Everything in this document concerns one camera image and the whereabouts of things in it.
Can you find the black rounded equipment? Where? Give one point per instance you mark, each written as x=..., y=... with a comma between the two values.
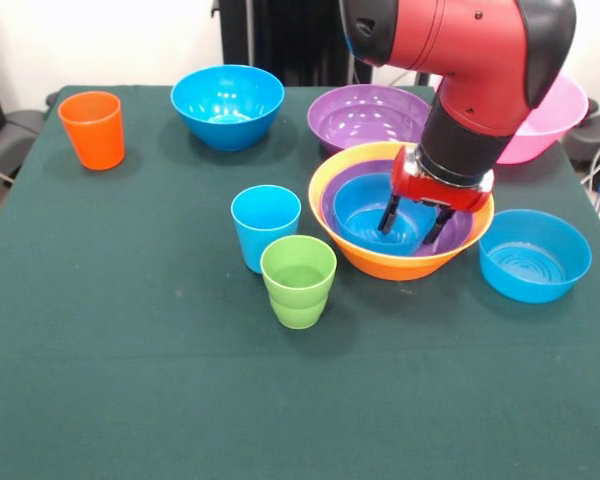
x=597, y=135

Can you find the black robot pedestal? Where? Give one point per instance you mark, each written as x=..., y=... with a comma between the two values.
x=290, y=40

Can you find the pink plastic bowl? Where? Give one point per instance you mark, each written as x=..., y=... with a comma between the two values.
x=550, y=120

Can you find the orange plastic cup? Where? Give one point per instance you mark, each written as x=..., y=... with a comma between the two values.
x=92, y=135

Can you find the orange plastic bowl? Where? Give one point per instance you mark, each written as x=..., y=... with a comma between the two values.
x=395, y=267

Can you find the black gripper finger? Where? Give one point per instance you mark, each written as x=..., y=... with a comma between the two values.
x=441, y=225
x=389, y=215

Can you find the shallow blue plastic bowl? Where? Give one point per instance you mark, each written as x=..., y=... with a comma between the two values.
x=360, y=220
x=535, y=260

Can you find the deep blue plastic bowl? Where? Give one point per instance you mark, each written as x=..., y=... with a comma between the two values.
x=227, y=110

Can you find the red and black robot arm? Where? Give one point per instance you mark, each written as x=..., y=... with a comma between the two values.
x=470, y=75

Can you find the dark green tablecloth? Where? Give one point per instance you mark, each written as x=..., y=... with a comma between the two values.
x=300, y=400

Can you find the light blue plastic cup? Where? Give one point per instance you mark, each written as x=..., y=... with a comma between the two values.
x=265, y=225

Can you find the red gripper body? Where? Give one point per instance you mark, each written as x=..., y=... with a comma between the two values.
x=440, y=192

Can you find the purple plastic bowl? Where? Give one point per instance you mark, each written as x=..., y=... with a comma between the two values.
x=370, y=115
x=330, y=195

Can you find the green plastic cup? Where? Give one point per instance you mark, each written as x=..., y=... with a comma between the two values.
x=297, y=285

